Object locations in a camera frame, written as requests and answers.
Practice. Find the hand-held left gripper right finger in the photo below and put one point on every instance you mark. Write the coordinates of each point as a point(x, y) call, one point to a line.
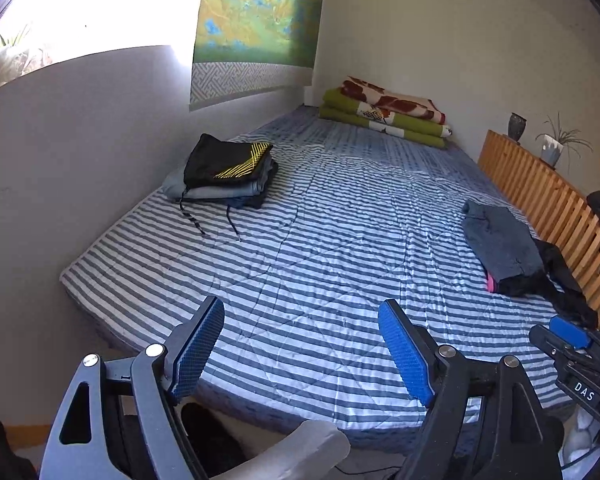
point(405, 350)

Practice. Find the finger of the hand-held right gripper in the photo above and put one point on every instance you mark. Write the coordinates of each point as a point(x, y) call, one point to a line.
point(545, 339)
point(572, 332)

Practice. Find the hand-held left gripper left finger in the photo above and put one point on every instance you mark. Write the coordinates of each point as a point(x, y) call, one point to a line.
point(195, 350)

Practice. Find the dark navy garment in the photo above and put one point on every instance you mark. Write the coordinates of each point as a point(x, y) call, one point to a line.
point(560, 280)

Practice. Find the white cloth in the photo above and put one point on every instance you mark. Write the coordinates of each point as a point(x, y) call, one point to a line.
point(582, 435)

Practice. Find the pink cloth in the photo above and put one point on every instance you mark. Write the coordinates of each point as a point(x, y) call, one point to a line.
point(492, 284)

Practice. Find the grey houndstooth jacket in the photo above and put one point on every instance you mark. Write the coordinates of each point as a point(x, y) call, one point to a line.
point(505, 245)

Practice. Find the blue white striped bed quilt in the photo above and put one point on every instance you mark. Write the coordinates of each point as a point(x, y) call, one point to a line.
point(330, 240)

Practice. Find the white chair armrest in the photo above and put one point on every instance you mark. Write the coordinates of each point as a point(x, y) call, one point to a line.
point(290, 450)

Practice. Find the grey folded garment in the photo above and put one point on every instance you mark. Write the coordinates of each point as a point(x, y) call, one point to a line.
point(200, 192)

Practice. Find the dark folded garment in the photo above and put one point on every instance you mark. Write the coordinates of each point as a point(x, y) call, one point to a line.
point(260, 197)

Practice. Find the potted plant white pot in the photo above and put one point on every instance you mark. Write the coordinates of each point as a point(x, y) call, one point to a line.
point(551, 152)

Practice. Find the dark vase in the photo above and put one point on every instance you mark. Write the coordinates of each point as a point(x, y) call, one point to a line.
point(516, 127)

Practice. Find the red floral folded blanket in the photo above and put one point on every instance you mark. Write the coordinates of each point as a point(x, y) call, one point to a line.
point(395, 102)

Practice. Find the green folded quilt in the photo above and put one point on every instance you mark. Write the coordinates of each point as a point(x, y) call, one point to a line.
point(340, 107)

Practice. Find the green window plant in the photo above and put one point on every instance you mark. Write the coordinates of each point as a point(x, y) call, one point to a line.
point(0, 47)

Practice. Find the wooden slatted rail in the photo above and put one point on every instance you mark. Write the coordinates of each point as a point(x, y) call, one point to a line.
point(540, 185)

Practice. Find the green landscape wall poster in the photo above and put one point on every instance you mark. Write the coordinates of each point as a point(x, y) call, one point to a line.
point(255, 20)

